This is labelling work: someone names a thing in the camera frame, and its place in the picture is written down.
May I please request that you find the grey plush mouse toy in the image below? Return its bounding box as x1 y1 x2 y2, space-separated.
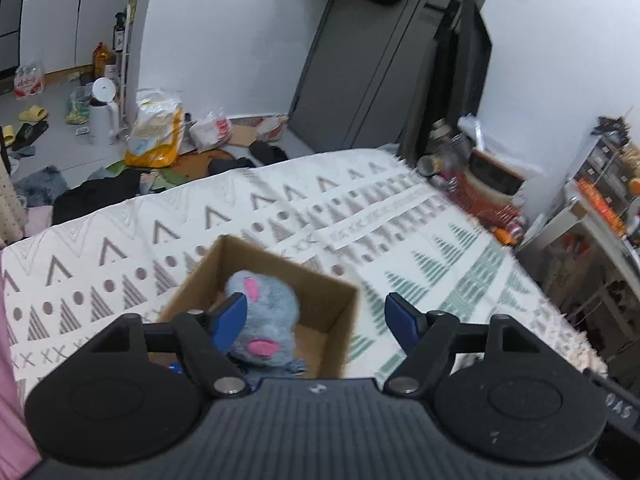
224 270 307 388

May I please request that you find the blue patterned plastic bag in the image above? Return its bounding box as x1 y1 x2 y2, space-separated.
168 362 183 375

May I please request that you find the brown cardboard box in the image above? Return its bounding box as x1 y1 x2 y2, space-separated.
158 235 358 386

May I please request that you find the patterned cream blanket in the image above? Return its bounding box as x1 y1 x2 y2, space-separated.
1 150 605 410

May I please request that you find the red plastic basket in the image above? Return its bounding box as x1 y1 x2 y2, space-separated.
448 170 527 231

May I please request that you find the brown rimmed bowl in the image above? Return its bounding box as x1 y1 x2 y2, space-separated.
468 150 525 196

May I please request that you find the white red plastic bag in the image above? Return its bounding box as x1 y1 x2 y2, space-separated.
189 113 232 153

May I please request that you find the yellow white food bag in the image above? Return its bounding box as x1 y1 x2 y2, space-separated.
124 88 184 169

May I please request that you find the white desk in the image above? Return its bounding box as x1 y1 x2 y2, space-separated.
514 179 640 351

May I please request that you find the dark grey door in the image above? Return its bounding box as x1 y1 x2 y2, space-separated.
290 0 486 152

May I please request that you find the black monitor screen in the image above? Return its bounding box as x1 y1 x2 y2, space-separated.
399 0 492 165

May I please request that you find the white kettle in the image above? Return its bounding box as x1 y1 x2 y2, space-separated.
89 77 120 146

